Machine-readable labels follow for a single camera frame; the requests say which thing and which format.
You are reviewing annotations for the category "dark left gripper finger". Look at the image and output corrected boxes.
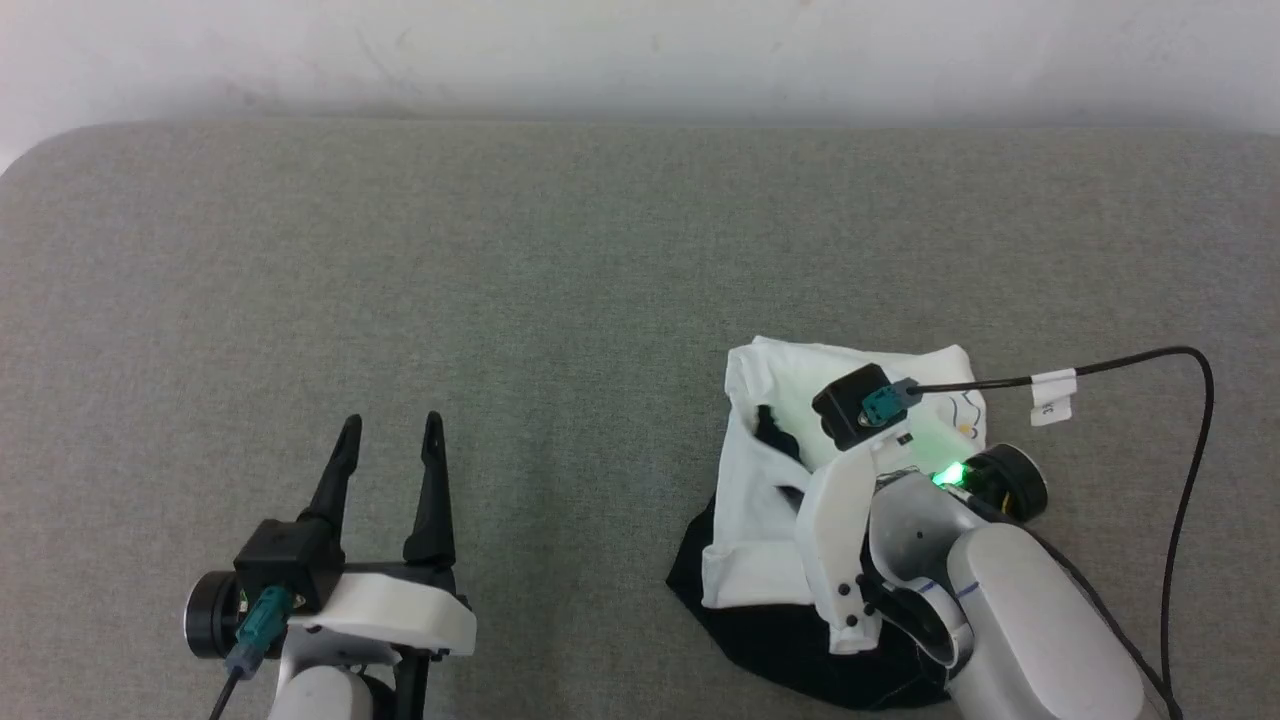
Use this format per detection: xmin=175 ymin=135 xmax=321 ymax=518
xmin=403 ymin=411 xmax=458 ymax=568
xmin=299 ymin=414 xmax=364 ymax=533

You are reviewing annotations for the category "grey-green fabric sofa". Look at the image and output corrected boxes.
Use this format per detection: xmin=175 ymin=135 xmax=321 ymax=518
xmin=0 ymin=119 xmax=1280 ymax=720

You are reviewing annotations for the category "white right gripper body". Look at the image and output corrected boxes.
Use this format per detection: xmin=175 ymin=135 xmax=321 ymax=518
xmin=794 ymin=438 xmax=1050 ymax=658

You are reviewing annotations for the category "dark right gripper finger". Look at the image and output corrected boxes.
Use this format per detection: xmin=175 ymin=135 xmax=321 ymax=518
xmin=755 ymin=404 xmax=803 ymax=465

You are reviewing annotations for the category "white right cable tag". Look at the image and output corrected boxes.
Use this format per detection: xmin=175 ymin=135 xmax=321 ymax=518
xmin=1029 ymin=368 xmax=1080 ymax=429

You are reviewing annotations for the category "white and black garment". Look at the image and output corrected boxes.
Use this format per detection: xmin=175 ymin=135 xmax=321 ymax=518
xmin=666 ymin=336 xmax=988 ymax=712

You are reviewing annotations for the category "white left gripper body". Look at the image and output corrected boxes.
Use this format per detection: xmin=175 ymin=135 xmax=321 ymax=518
xmin=184 ymin=566 xmax=478 ymax=661

